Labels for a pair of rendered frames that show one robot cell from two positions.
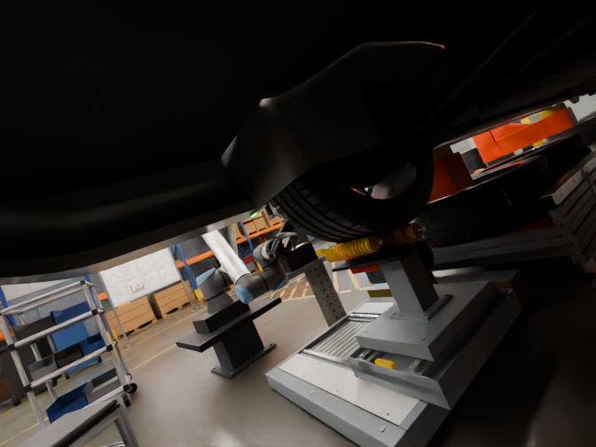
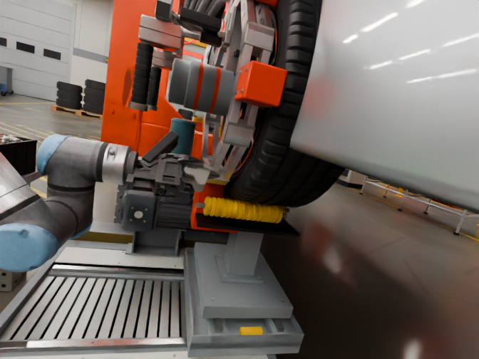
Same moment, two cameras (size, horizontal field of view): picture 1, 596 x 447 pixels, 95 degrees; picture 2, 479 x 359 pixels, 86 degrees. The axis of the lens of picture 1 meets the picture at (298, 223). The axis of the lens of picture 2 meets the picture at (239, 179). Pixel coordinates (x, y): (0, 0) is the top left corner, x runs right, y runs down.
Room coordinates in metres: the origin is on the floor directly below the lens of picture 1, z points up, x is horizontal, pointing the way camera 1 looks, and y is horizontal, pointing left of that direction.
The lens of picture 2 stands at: (0.80, 0.62, 0.77)
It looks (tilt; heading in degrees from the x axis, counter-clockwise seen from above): 12 degrees down; 286
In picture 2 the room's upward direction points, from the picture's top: 12 degrees clockwise
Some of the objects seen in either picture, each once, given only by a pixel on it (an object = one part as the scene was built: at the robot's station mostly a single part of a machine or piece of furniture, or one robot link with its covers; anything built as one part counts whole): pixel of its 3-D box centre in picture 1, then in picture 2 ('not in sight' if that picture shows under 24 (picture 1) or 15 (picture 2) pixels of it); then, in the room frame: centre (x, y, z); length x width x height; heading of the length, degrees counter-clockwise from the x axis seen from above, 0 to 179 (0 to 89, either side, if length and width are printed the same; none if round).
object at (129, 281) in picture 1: (147, 287); not in sight; (6.17, 3.66, 0.97); 1.50 x 0.50 x 1.95; 129
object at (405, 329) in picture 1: (409, 282); (242, 247); (0.98, -0.27, 0.32); 0.40 x 0.30 x 0.28; 122
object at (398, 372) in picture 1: (432, 333); (232, 290); (0.98, -0.27, 0.13); 0.50 x 0.36 x 0.10; 122
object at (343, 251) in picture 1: (349, 249); (243, 210); (0.97, -0.13, 0.51); 0.29 x 0.06 x 0.06; 32
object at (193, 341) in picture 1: (235, 339); not in sight; (1.97, 0.74, 0.15); 0.60 x 0.60 x 0.30; 39
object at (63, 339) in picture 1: (74, 346); not in sight; (5.25, 4.84, 0.48); 0.64 x 0.54 x 0.97; 46
